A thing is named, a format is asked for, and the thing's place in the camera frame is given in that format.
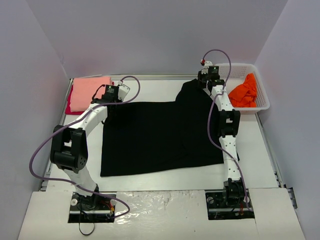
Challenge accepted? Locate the black t-shirt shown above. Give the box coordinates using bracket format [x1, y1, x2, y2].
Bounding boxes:
[100, 80, 224, 177]

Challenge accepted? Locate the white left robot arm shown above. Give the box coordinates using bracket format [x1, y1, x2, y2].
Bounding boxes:
[50, 83, 130, 209]

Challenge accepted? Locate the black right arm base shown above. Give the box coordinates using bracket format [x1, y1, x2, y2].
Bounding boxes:
[205, 190, 255, 221]

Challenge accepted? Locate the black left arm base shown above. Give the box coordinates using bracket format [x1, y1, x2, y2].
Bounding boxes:
[68, 192, 117, 223]

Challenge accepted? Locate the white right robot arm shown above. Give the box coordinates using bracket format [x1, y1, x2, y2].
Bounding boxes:
[197, 61, 245, 208]

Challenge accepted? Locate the folded pink t-shirt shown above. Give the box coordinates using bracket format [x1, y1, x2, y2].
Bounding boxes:
[69, 76, 113, 113]

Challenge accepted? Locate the white plastic basket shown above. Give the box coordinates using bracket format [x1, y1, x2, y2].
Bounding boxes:
[225, 63, 270, 115]

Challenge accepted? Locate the folded red t-shirt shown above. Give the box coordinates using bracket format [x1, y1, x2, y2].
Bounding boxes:
[64, 79, 116, 116]

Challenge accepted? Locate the orange t-shirt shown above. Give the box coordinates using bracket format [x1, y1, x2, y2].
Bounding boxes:
[228, 73, 257, 108]

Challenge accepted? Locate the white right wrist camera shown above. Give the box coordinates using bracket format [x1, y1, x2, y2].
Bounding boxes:
[201, 59, 213, 74]

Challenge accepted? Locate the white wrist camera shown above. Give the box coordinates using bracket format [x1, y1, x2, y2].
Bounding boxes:
[117, 80, 130, 102]
[201, 59, 213, 74]

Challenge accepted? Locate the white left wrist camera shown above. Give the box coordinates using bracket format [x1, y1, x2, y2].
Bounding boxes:
[117, 80, 130, 102]

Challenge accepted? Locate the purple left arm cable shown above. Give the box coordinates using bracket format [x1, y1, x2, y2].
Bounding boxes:
[28, 75, 141, 217]

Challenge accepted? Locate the thin black cable loop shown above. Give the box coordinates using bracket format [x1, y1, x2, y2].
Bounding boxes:
[77, 212, 96, 237]

